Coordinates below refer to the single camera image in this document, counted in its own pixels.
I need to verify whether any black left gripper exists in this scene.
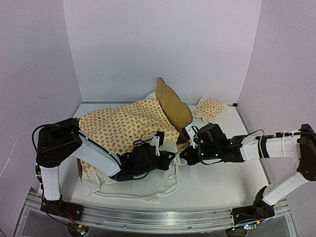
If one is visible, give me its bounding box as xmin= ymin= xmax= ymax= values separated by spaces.
xmin=135 ymin=152 xmax=175 ymax=177

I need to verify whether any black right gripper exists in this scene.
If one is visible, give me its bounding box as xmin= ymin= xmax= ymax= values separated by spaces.
xmin=180 ymin=145 xmax=221 ymax=166

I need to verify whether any duck print mattress cushion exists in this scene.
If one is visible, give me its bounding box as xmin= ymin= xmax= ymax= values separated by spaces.
xmin=79 ymin=94 xmax=180 ymax=203

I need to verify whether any wooden pet bed frame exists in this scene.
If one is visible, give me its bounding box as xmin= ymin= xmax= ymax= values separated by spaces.
xmin=76 ymin=77 xmax=193 ymax=182

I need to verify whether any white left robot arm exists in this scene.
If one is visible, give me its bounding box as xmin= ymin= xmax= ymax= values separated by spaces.
xmin=32 ymin=118 xmax=175 ymax=216

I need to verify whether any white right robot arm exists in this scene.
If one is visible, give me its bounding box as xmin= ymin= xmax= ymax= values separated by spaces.
xmin=180 ymin=123 xmax=316 ymax=219

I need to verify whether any small duck print pillow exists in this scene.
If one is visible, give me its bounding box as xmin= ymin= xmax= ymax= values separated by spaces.
xmin=192 ymin=96 xmax=230 ymax=124

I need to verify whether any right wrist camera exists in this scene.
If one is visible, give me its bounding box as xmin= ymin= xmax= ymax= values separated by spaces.
xmin=182 ymin=124 xmax=199 ymax=149

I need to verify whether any aluminium front rail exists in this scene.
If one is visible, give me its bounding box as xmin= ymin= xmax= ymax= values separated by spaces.
xmin=23 ymin=187 xmax=289 ymax=232

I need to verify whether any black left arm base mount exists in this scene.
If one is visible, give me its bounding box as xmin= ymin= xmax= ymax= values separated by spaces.
xmin=40 ymin=194 xmax=83 ymax=221

